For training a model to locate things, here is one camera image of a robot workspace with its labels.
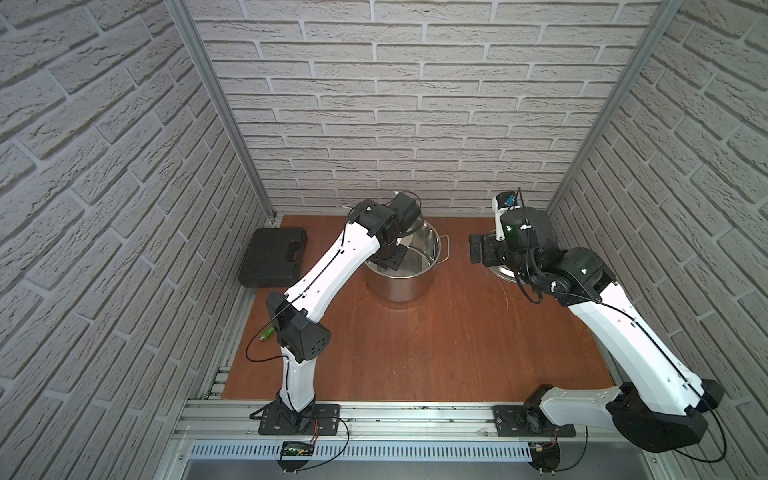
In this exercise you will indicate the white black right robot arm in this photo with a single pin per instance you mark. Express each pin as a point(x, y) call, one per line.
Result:
point(662, 405)

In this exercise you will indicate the aluminium corner post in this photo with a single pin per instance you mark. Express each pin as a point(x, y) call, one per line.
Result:
point(195, 45)
point(660, 22)

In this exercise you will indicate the aluminium corner post right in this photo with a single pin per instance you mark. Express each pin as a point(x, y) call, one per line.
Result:
point(660, 22)

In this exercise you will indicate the aluminium front rail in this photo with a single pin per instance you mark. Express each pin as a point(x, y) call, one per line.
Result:
point(418, 421)

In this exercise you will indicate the green plastic hose nozzle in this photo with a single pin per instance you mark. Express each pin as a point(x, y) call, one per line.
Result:
point(266, 333)

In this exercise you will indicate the aluminium corner post left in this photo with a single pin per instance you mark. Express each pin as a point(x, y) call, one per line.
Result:
point(195, 45)

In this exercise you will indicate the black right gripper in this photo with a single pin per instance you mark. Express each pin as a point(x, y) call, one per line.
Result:
point(488, 244)

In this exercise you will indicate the white vented cable duct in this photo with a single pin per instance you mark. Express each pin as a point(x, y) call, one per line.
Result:
point(359, 450)

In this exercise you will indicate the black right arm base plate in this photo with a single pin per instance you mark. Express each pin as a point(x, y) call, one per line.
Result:
point(516, 420)

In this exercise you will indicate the right controller board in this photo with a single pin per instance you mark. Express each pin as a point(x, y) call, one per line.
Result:
point(545, 457)

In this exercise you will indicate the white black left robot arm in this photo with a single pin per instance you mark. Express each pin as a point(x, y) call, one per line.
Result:
point(370, 229)

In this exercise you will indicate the black plastic tool case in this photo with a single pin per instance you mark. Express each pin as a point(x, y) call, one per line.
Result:
point(273, 258)

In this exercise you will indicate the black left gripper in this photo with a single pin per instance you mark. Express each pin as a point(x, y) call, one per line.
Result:
point(390, 256)

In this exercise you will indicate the left controller board with display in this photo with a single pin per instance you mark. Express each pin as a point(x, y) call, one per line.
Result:
point(295, 455)

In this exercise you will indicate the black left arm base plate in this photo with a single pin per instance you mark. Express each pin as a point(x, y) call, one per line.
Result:
point(277, 418)

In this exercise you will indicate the stainless steel pot lid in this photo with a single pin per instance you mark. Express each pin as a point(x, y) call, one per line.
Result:
point(503, 273)

